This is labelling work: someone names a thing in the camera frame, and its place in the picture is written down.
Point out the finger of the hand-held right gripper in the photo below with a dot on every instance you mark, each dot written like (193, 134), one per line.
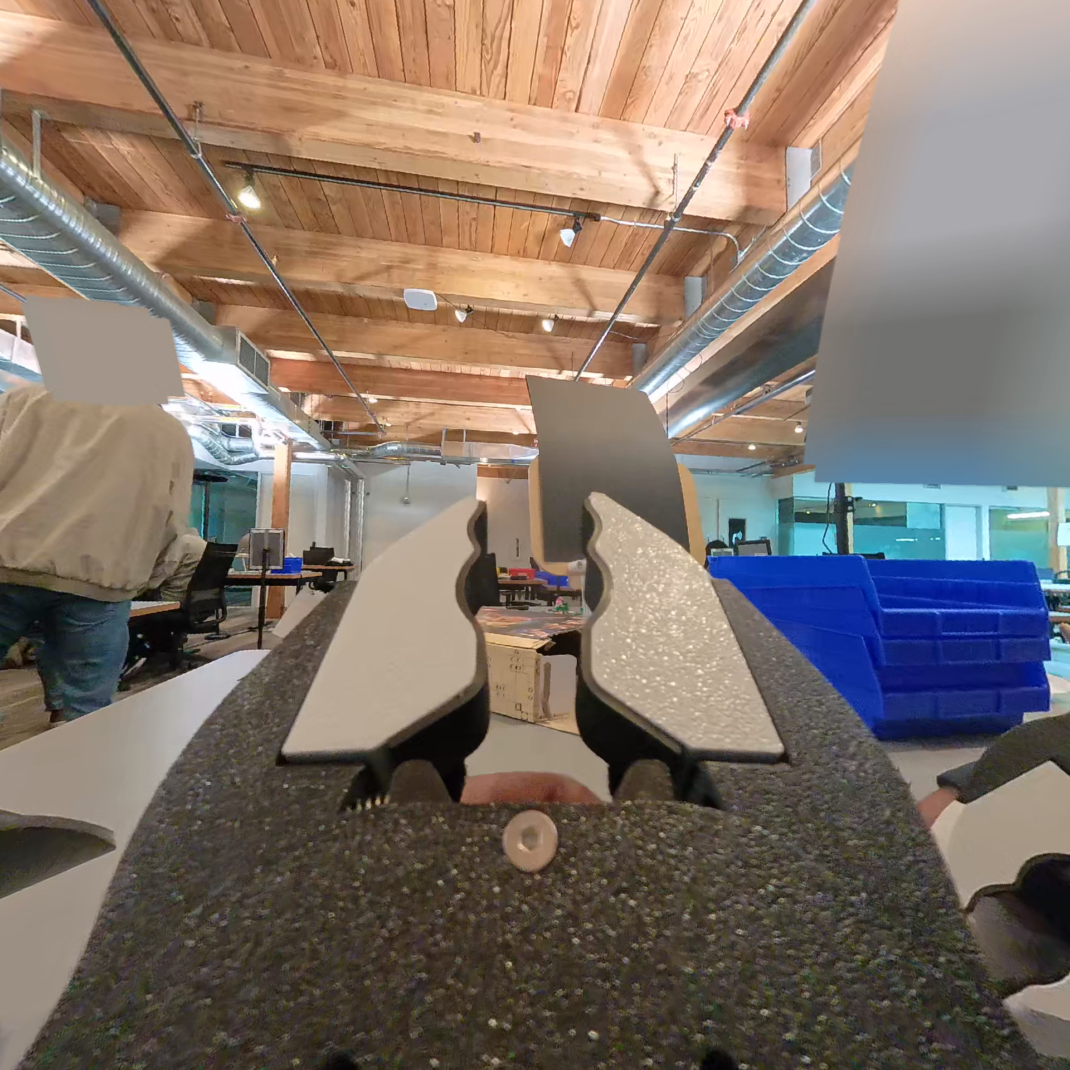
(1003, 827)
(1049, 1016)

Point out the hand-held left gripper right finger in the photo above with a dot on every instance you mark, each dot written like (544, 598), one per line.
(677, 644)

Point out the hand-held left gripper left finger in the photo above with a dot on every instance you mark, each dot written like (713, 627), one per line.
(393, 644)

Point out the stack of blue storage bins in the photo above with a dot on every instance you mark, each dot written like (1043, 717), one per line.
(936, 644)

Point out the cardboard box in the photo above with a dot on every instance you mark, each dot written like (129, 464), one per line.
(522, 677)

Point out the dark printed board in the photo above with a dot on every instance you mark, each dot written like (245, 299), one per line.
(527, 623)

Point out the small monitor on stand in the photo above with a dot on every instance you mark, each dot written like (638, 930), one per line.
(268, 548)

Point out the wood framed black board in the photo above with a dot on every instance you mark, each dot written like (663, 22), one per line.
(536, 518)

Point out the black office chair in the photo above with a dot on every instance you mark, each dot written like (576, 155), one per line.
(205, 585)

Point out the white ceiling access point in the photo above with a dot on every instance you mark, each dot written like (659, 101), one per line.
(420, 299)

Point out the black ceiling pipe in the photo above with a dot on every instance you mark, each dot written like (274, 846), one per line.
(669, 217)
(251, 234)

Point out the black light track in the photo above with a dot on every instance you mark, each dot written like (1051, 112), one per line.
(418, 190)

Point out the wooden post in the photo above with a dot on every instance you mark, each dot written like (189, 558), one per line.
(282, 518)

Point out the silver ribbed air duct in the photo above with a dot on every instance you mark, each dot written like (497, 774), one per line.
(100, 251)
(752, 276)

